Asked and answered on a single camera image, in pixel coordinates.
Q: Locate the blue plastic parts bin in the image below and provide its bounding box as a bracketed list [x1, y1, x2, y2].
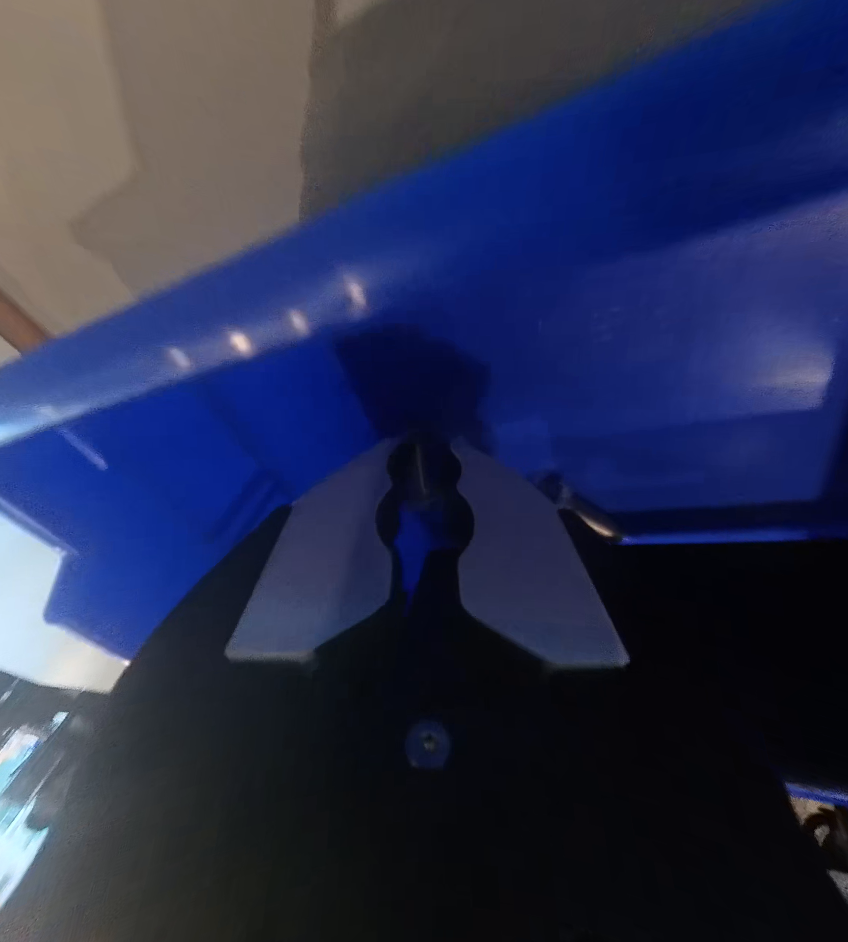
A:
[0, 0, 848, 660]

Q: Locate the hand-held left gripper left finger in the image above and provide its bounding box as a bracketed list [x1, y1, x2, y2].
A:
[224, 440, 404, 663]

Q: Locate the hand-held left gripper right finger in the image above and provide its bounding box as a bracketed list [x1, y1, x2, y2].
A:
[444, 439, 631, 671]

